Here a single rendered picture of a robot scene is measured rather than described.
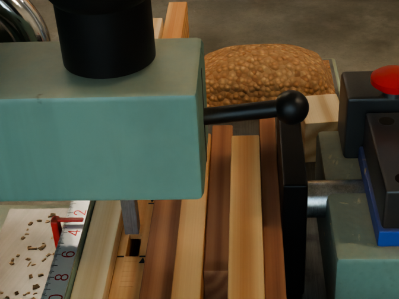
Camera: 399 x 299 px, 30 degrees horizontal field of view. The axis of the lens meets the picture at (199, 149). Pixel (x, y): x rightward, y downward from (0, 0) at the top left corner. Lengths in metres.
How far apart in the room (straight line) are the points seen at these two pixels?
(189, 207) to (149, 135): 0.10
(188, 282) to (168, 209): 0.08
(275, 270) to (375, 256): 0.06
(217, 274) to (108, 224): 0.09
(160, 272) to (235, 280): 0.06
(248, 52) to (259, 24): 2.29
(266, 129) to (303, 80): 0.16
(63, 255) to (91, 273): 0.02
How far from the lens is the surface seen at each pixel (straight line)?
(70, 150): 0.41
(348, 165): 0.52
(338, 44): 2.85
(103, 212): 0.50
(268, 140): 0.54
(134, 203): 0.46
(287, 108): 0.42
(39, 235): 0.73
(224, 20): 3.05
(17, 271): 0.70
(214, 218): 0.49
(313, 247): 0.54
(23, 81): 0.41
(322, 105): 0.63
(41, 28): 0.55
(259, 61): 0.70
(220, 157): 0.54
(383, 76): 0.49
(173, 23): 0.77
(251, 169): 0.49
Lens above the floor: 1.26
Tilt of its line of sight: 34 degrees down
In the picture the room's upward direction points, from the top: 4 degrees counter-clockwise
